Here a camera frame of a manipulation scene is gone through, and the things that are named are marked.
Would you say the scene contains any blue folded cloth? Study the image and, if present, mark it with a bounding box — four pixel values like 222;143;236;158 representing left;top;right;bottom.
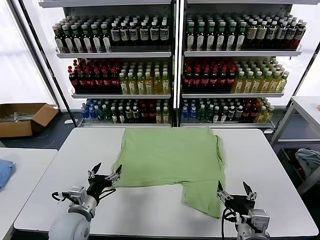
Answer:
0;158;16;192

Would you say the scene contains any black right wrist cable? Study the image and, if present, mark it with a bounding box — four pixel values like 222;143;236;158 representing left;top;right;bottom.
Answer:
221;206;242;240

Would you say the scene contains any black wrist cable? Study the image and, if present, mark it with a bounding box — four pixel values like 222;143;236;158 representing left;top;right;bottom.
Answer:
221;206;242;240
51;191;72;203

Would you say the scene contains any black slanted window bar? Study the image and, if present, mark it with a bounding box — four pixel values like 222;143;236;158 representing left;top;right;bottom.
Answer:
289;44;320;103
9;0;79;127

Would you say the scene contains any green polo shirt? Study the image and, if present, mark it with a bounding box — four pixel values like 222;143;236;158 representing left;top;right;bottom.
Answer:
111;126;227;220

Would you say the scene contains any red fabric piece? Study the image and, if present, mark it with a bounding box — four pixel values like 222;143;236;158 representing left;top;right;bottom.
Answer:
294;159;305;176

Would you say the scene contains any white metal shelf rack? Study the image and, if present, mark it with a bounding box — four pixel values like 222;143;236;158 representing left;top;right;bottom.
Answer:
38;0;179;129
177;0;303;131

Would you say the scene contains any green cap dark drink bottle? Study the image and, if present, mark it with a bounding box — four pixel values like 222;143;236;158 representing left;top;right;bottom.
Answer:
54;23;65;54
186;21;197;51
61;24;74;54
71;23;83;54
236;21;247;50
81;23;93;53
100;22;113;53
206;21;217;51
216;21;228;51
226;21;238;51
196;21;207;51
91;23;103;53

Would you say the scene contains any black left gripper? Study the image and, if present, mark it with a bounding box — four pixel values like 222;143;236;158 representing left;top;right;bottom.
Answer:
86;162;123;200

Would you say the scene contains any brown cardboard box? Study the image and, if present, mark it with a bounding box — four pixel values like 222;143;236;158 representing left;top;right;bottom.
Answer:
0;102;60;139

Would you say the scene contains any white cap beige label bottle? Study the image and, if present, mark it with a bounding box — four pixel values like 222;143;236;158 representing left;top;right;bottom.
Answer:
246;20;258;50
256;20;268;50

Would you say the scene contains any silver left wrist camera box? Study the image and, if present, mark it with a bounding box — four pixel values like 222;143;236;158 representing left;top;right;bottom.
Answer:
67;185;87;205

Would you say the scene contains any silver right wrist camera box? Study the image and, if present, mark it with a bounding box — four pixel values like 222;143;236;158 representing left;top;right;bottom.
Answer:
248;209;271;233

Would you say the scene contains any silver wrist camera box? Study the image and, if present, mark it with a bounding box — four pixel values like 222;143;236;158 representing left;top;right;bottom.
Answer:
248;209;271;233
67;185;87;205

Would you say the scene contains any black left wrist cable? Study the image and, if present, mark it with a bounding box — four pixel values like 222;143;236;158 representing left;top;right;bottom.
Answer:
51;191;72;203

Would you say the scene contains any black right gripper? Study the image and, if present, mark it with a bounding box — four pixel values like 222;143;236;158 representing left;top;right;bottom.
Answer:
216;179;258;216

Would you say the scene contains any red cap cola bottle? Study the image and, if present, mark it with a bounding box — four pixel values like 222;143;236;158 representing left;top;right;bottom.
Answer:
192;66;203;92
111;69;121;93
227;66;237;92
102;69;113;93
201;66;211;92
77;68;87;93
210;66;220;92
68;69;79;93
218;66;229;92
183;66;194;92
94;69;104;93
85;69;96;93

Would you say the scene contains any grey frame white table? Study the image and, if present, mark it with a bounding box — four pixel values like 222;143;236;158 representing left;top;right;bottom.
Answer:
269;96;320;197

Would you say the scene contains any clear plastic packaging bundle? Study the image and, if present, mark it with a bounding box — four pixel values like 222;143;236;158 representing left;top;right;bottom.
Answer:
0;111;36;123

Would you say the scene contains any pale blue cloth bundle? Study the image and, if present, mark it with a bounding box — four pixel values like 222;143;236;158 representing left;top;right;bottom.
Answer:
294;147;320;181

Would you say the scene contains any white cap blue label bottle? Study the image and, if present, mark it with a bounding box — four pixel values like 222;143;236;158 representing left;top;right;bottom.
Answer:
286;21;298;50
129;21;140;47
159;21;170;47
276;21;288;50
266;20;278;50
149;21;160;47
139;21;150;47
110;22;121;47
295;22;307;50
119;22;130;47

